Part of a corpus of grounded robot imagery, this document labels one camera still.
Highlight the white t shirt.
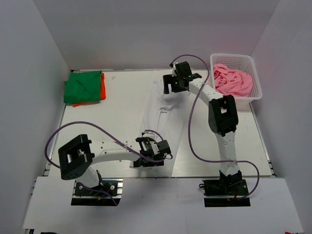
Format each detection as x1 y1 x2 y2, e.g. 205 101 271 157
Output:
140 79 189 177

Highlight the pink t shirt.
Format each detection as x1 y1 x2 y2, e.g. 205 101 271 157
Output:
213 63 253 97

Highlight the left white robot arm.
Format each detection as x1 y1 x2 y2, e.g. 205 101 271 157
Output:
58 133 171 188

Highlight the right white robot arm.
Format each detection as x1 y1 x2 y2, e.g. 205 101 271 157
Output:
163 61 242 189

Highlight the white plastic basket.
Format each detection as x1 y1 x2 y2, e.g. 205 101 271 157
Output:
210 54 262 105

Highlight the orange folded t shirt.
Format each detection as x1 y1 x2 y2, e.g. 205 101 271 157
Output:
72 72 106 107

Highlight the green folded t shirt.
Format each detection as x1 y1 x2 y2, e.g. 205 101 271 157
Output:
63 71 102 104

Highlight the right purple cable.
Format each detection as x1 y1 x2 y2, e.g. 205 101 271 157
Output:
168 54 260 201

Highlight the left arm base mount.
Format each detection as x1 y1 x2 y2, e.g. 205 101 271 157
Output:
71 178 123 207

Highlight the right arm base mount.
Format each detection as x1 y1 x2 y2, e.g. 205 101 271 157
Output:
199 179 251 208

